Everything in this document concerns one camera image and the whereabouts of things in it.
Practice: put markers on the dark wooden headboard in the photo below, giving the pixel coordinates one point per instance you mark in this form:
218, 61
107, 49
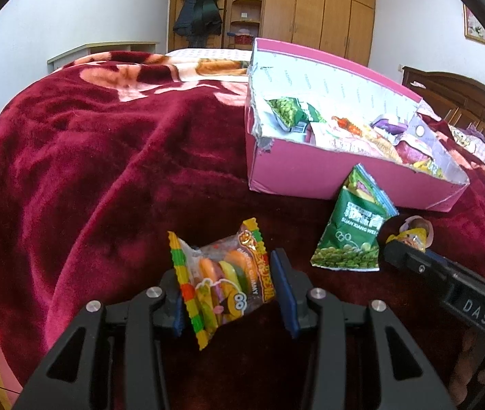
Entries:
460, 94

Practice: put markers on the purple snack packet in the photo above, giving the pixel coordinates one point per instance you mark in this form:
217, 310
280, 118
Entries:
390, 124

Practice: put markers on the wooden wardrobe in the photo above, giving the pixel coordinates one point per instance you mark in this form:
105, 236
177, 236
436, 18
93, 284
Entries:
311, 13

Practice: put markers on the red floral blanket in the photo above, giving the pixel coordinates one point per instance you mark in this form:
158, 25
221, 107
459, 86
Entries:
97, 158

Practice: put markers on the red gift box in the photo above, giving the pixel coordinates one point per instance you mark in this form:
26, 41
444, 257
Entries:
244, 37

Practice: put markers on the colourful gummy burger packet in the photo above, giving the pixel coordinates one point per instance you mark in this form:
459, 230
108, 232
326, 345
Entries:
225, 277

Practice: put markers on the pink cardboard box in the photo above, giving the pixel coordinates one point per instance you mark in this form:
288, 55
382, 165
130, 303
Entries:
293, 171

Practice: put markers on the green blue snack packet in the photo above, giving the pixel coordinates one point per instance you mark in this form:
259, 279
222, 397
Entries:
370, 183

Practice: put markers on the orange red snack packet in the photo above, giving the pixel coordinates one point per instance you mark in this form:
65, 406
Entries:
345, 126

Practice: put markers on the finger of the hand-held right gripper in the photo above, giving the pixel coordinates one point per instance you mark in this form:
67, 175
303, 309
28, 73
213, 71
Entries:
409, 262
443, 261

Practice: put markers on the yellow candy packet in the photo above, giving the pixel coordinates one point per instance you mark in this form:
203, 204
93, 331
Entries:
413, 237

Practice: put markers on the purple cloth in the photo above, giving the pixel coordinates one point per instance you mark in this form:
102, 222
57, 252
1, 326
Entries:
476, 131

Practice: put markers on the white low shelf unit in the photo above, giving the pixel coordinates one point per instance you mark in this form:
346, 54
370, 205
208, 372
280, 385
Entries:
97, 49

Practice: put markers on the person's right hand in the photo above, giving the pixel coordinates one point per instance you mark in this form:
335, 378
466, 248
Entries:
471, 363

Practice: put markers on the green pea snack packet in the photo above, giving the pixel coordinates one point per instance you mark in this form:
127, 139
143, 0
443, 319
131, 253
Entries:
287, 111
347, 235

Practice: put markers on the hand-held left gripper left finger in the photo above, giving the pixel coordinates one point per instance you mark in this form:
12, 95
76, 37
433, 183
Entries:
170, 307

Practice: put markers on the yellow snack packets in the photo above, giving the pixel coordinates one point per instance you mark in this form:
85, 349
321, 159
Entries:
428, 168

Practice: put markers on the black hanging coat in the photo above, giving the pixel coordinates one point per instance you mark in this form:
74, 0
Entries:
197, 17

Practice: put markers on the pink meat snack packet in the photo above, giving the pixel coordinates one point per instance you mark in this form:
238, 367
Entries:
411, 149

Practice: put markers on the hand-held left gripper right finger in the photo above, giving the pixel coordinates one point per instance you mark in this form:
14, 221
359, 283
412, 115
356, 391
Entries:
283, 294

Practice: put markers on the framed wall picture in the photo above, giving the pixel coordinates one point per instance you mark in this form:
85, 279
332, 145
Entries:
479, 30

